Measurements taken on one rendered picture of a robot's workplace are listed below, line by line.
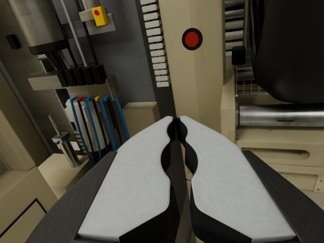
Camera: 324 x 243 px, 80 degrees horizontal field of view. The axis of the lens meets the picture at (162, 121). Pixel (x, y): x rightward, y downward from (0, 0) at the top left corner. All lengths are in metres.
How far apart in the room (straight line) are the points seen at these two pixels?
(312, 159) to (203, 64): 0.29
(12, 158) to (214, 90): 0.45
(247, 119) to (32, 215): 0.47
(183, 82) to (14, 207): 0.43
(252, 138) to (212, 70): 0.17
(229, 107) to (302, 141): 0.16
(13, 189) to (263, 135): 0.49
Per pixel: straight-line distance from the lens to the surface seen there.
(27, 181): 0.47
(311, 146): 0.46
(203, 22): 0.46
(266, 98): 0.77
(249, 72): 0.69
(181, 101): 0.52
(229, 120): 0.40
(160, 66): 0.51
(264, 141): 0.45
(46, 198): 0.51
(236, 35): 0.86
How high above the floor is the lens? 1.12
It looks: 29 degrees down
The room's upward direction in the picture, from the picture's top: 11 degrees counter-clockwise
